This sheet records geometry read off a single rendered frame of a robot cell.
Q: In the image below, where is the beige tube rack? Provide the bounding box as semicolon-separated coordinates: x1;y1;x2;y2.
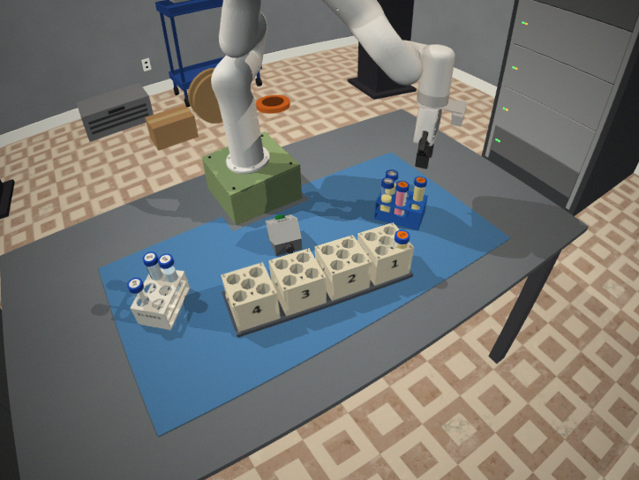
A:
130;270;190;330

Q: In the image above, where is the tube with blue cap and grey dot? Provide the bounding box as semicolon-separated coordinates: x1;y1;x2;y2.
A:
380;177;395;212

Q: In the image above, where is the blue tube rack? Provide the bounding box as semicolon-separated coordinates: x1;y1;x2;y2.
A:
374;190;428;230

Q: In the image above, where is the blue bench mat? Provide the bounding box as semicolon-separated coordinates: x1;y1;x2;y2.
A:
99;153;510;437

